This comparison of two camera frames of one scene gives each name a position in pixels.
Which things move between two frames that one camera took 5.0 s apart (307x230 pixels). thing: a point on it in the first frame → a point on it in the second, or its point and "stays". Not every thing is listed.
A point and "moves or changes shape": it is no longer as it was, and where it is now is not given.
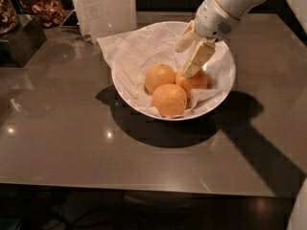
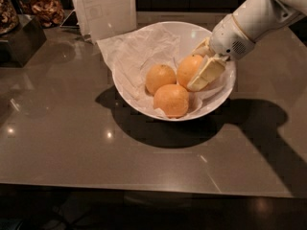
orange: (170, 100) stays
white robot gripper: (211, 22) → (229, 41)
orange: (157, 75) stays
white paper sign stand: (105, 10) stays
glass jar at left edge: (9, 16) stays
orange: (189, 83) moves or changes shape
